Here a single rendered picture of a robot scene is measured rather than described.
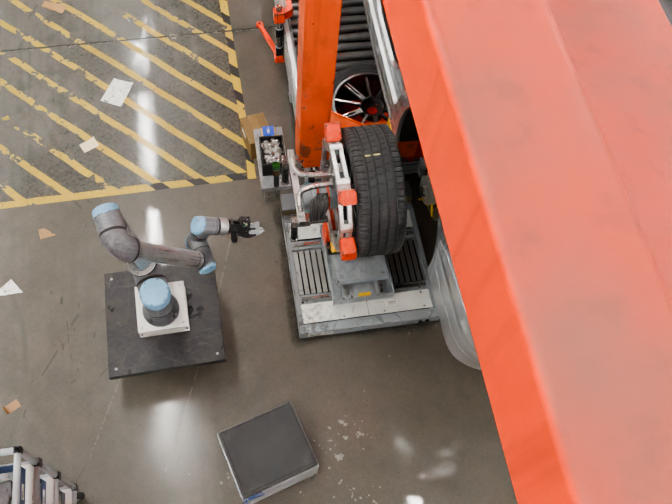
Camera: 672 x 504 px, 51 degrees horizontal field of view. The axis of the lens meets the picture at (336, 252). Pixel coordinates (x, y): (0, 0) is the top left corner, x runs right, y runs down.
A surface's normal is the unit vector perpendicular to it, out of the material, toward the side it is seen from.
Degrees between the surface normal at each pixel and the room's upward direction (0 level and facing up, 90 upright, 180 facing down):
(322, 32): 90
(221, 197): 0
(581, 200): 0
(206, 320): 0
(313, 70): 90
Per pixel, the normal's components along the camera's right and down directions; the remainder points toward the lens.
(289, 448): 0.07, -0.47
